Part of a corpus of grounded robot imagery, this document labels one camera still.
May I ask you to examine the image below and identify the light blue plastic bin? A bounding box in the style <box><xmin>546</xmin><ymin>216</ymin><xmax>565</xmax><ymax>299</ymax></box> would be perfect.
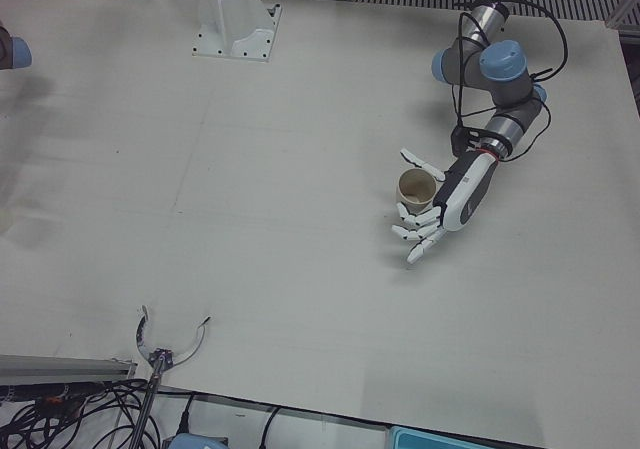
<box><xmin>389</xmin><ymin>425</ymin><xmax>544</xmax><ymax>449</ymax></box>

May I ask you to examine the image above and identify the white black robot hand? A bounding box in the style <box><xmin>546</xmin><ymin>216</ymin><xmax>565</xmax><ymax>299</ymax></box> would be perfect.
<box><xmin>391</xmin><ymin>147</ymin><xmax>502</xmax><ymax>266</ymax></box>

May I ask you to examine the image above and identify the metal claw grabber tool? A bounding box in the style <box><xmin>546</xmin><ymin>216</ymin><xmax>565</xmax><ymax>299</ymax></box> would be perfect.
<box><xmin>131</xmin><ymin>304</ymin><xmax>213</xmax><ymax>449</ymax></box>

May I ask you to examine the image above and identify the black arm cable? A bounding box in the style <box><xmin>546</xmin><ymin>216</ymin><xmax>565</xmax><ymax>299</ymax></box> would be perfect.
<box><xmin>451</xmin><ymin>0</ymin><xmax>570</xmax><ymax>164</ymax></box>

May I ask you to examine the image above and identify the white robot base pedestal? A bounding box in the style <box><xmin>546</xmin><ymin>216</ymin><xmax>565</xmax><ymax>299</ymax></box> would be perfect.
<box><xmin>192</xmin><ymin>0</ymin><xmax>283</xmax><ymax>64</ymax></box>

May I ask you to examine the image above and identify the plain beige paper cup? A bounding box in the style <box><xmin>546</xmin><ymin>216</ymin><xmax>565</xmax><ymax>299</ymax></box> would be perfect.
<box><xmin>397</xmin><ymin>169</ymin><xmax>440</xmax><ymax>216</ymax></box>

